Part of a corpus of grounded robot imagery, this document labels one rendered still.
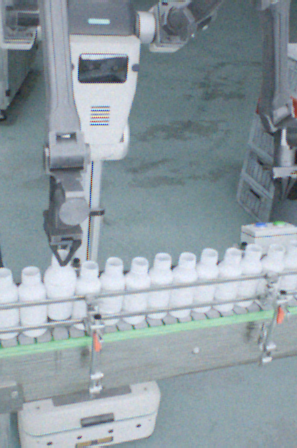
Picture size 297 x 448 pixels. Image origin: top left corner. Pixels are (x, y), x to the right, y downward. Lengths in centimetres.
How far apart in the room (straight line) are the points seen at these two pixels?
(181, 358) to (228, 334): 13
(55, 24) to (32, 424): 144
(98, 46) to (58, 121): 60
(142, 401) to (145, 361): 79
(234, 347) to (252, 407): 112
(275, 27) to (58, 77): 53
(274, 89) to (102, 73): 49
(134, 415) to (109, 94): 119
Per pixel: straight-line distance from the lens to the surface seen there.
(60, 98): 108
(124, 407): 218
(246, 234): 159
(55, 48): 109
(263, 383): 273
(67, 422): 214
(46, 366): 134
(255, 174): 386
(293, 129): 152
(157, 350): 141
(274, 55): 142
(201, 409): 254
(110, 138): 174
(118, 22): 172
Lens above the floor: 190
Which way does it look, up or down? 32 degrees down
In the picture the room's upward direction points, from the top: 7 degrees clockwise
